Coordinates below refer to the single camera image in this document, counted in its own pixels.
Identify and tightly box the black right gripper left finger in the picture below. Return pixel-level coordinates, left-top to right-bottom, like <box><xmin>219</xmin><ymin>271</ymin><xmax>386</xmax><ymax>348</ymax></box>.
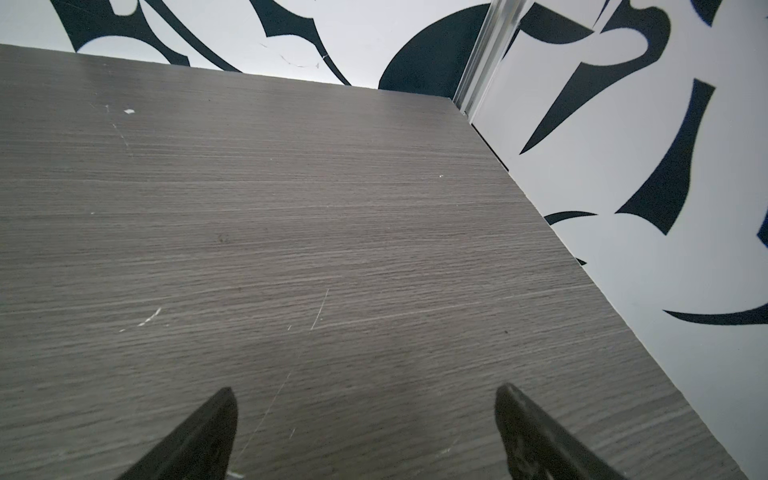
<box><xmin>119</xmin><ymin>387</ymin><xmax>238</xmax><ymax>480</ymax></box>

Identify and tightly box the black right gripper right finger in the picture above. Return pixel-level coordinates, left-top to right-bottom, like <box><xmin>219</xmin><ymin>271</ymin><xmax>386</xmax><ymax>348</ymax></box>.
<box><xmin>494</xmin><ymin>383</ymin><xmax>623</xmax><ymax>479</ymax></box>

